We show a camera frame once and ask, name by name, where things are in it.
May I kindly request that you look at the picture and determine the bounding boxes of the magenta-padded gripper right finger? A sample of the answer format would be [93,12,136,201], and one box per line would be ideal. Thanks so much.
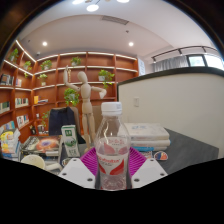
[128,146,169,190]

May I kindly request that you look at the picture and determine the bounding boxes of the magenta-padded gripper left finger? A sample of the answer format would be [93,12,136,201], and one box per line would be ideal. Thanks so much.
[58,147,100,190]

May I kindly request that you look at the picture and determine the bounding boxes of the clear plastic water bottle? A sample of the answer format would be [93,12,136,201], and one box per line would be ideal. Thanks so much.
[94,101,132,191]

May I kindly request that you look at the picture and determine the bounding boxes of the white book with blue edge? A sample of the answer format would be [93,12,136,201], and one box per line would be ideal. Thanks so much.
[131,145,168,152]

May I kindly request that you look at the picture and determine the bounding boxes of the thin white book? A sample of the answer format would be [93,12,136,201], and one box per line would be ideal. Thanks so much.
[130,138,171,148]

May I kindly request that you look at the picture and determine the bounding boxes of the green and white carton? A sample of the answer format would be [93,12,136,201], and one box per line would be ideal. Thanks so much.
[60,124,81,158]

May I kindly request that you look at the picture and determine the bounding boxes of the thick white book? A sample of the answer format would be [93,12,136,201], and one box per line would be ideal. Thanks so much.
[124,122,171,141]

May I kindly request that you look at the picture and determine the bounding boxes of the dark books with orange cover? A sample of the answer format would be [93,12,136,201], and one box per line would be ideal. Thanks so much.
[21,134,63,157]

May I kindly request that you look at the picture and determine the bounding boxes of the cream printed mug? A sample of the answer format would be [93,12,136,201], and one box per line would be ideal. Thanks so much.
[20,154,63,173]

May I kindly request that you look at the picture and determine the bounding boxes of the dark chair with jacket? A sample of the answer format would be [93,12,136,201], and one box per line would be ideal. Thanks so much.
[48,106,82,145]

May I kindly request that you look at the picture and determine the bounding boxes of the stack of colourful books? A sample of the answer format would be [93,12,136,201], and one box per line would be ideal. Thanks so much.
[0,128,22,159]

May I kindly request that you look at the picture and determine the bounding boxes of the wooden artist mannequin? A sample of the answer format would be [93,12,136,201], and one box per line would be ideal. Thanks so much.
[63,65,108,153]

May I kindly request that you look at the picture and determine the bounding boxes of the wooden shelf unit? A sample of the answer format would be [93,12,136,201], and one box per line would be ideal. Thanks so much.
[0,39,139,144]

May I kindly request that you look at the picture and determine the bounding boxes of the grey curtain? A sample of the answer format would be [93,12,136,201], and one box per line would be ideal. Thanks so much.
[153,54,190,73]

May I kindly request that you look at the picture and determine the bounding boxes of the window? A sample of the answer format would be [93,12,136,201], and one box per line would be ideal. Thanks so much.
[187,53,224,71]

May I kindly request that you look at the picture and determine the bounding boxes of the ceiling air vent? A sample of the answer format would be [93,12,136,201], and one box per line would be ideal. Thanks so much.
[101,15,130,26]

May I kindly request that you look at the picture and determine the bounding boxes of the branched ceiling lamp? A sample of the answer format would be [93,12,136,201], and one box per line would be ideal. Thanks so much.
[71,0,131,13]

